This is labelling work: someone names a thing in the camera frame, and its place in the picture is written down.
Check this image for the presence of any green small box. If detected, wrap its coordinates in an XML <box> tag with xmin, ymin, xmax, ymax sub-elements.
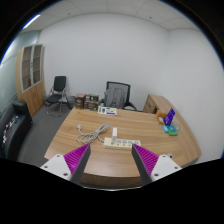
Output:
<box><xmin>168</xmin><ymin>132</ymin><xmax>178</xmax><ymax>136</ymax></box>

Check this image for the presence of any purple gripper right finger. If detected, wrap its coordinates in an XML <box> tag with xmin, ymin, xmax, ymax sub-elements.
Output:
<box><xmin>132</xmin><ymin>144</ymin><xmax>181</xmax><ymax>184</ymax></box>

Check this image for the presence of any white charger plug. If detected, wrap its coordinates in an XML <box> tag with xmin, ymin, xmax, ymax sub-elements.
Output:
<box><xmin>112</xmin><ymin>127</ymin><xmax>117</xmax><ymax>139</ymax></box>

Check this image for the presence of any brown cardboard box left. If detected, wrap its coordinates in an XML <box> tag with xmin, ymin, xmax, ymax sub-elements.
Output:
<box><xmin>75</xmin><ymin>93</ymin><xmax>85</xmax><ymax>109</ymax></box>

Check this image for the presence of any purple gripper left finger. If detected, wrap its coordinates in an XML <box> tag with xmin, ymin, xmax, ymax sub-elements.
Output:
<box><xmin>41</xmin><ymin>144</ymin><xmax>91</xmax><ymax>185</ymax></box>

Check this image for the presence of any black folding visitor chair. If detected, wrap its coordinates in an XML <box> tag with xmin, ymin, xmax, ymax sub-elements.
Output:
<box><xmin>45</xmin><ymin>76</ymin><xmax>68</xmax><ymax>115</ymax></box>

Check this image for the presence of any orange small box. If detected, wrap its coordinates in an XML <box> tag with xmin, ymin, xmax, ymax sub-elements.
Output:
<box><xmin>156</xmin><ymin>111</ymin><xmax>166</xmax><ymax>124</ymax></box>

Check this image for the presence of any dark cardboard box right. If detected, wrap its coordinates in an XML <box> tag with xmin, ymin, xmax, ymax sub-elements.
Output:
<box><xmin>84</xmin><ymin>94</ymin><xmax>99</xmax><ymax>111</ymax></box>

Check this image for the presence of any wooden side cabinet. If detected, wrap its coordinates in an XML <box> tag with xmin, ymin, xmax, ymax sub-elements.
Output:
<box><xmin>143</xmin><ymin>94</ymin><xmax>169</xmax><ymax>114</ymax></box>

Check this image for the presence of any wooden desk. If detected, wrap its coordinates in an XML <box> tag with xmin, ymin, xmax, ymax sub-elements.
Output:
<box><xmin>44</xmin><ymin>106</ymin><xmax>203</xmax><ymax>190</ymax></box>

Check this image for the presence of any white power strip cable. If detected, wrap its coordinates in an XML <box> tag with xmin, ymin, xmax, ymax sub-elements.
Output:
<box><xmin>75</xmin><ymin>122</ymin><xmax>111</xmax><ymax>145</ymax></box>

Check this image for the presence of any black leather sofa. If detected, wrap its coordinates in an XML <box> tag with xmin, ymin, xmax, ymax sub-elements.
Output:
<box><xmin>0</xmin><ymin>101</ymin><xmax>33</xmax><ymax>161</ymax></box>

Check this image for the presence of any purple box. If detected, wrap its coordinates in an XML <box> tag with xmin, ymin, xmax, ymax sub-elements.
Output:
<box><xmin>163</xmin><ymin>108</ymin><xmax>175</xmax><ymax>126</ymax></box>

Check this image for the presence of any wooden glass-door cabinet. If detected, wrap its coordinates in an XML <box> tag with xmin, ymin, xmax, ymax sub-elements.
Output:
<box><xmin>15</xmin><ymin>45</ymin><xmax>44</xmax><ymax>116</ymax></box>

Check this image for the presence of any blue small packet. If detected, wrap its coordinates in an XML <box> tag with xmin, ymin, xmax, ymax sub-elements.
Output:
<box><xmin>162</xmin><ymin>126</ymin><xmax>176</xmax><ymax>133</ymax></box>

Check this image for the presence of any grey mesh office chair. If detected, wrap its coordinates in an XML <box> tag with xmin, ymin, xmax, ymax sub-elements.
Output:
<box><xmin>98</xmin><ymin>81</ymin><xmax>137</xmax><ymax>111</ymax></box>

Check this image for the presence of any white power strip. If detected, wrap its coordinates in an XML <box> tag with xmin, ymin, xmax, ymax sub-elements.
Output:
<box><xmin>103</xmin><ymin>137</ymin><xmax>141</xmax><ymax>150</ymax></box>

